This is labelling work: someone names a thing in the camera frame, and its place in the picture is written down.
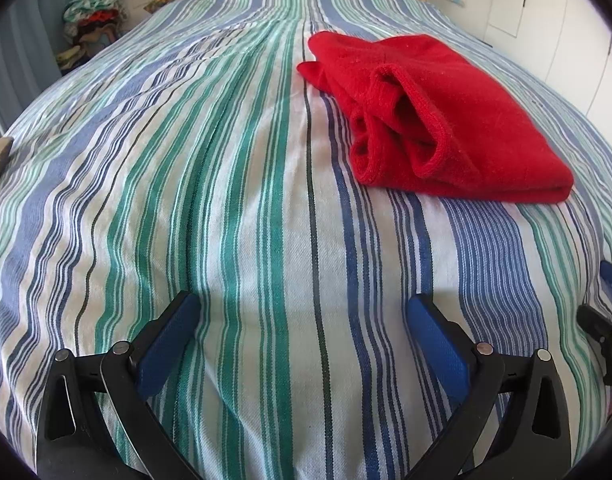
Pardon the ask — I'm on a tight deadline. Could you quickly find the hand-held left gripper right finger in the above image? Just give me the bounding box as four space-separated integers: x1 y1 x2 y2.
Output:
403 294 573 480

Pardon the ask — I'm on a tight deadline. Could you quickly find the striped bedspread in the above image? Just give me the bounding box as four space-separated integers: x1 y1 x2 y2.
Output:
0 0 612 480

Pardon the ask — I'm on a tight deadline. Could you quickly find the grey-blue curtain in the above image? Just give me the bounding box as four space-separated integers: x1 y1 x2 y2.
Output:
0 0 72 138

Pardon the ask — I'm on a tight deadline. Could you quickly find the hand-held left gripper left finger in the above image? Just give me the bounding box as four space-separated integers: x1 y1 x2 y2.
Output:
36 291 207 480

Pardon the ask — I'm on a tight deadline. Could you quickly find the white wardrobe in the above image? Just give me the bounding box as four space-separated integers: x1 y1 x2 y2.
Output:
481 0 612 116

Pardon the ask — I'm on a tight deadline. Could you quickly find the pile of colourful clothes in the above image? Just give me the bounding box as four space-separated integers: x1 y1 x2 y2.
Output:
56 0 130 72

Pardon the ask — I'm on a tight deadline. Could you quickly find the red knitted sweater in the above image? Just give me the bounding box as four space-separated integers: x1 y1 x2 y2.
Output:
297 31 575 206

